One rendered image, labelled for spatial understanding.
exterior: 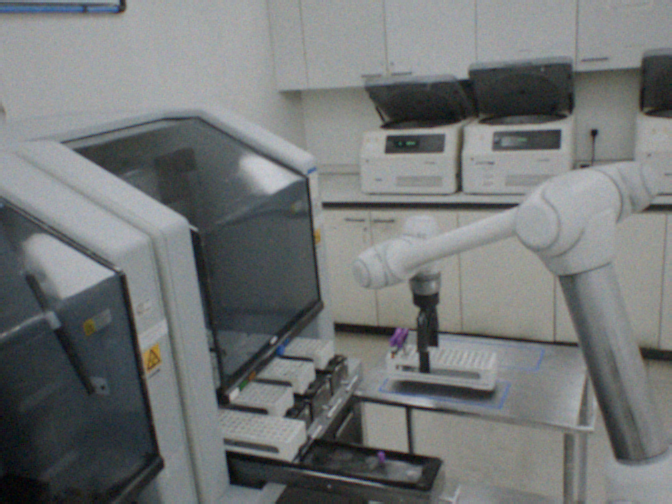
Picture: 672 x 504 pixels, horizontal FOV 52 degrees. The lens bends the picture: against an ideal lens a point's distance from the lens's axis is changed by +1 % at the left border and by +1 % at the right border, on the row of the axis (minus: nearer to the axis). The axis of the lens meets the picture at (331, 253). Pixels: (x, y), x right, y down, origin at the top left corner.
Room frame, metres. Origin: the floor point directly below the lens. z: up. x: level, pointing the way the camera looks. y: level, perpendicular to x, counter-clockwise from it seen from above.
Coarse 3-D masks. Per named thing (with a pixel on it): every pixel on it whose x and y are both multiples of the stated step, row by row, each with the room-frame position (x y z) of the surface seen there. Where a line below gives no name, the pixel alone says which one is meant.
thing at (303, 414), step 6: (294, 402) 1.71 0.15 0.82; (294, 408) 1.67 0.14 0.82; (300, 408) 1.67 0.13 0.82; (306, 408) 1.69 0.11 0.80; (288, 414) 1.64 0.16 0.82; (294, 414) 1.64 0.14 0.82; (300, 414) 1.66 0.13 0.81; (306, 414) 1.68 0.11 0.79; (300, 420) 1.65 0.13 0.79; (306, 420) 1.68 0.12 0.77; (306, 426) 1.68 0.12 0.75; (318, 432) 1.65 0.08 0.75
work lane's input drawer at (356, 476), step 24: (240, 456) 1.48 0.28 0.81; (312, 456) 1.46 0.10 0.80; (336, 456) 1.45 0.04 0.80; (360, 456) 1.44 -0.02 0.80; (408, 456) 1.41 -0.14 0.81; (432, 456) 1.39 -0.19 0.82; (264, 480) 1.44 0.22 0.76; (288, 480) 1.41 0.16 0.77; (312, 480) 1.39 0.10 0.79; (336, 480) 1.36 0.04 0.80; (360, 480) 1.34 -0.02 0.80; (384, 480) 1.32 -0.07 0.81; (408, 480) 1.33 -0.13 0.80; (432, 480) 1.31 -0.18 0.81
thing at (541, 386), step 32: (512, 352) 1.88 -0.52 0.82; (544, 352) 1.86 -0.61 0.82; (576, 352) 1.84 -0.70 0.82; (384, 384) 1.75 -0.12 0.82; (416, 384) 1.74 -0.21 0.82; (448, 384) 1.72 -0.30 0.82; (512, 384) 1.69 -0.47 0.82; (544, 384) 1.67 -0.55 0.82; (576, 384) 1.66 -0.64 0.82; (480, 416) 1.55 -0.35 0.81; (512, 416) 1.53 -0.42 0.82; (544, 416) 1.51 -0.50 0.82; (576, 416) 1.50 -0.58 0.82; (448, 480) 2.01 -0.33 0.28
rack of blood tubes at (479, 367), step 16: (416, 352) 1.76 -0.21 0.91; (432, 352) 1.75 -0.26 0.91; (448, 352) 1.74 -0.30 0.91; (464, 352) 1.74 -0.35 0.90; (480, 352) 1.72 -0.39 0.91; (416, 368) 1.74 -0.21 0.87; (432, 368) 1.75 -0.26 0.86; (448, 368) 1.67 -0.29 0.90; (464, 368) 1.65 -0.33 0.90; (480, 368) 1.63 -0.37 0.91; (496, 368) 1.69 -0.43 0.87; (464, 384) 1.65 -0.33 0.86; (480, 384) 1.63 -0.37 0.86
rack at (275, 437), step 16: (224, 416) 1.59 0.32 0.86; (240, 416) 1.58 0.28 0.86; (256, 416) 1.57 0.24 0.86; (224, 432) 1.51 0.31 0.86; (240, 432) 1.51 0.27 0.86; (256, 432) 1.49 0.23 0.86; (272, 432) 1.49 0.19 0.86; (288, 432) 1.48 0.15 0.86; (304, 432) 1.51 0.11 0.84; (224, 448) 1.50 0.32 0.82; (240, 448) 1.49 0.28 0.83; (256, 448) 1.51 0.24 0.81; (272, 448) 1.50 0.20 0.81; (288, 448) 1.43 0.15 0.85
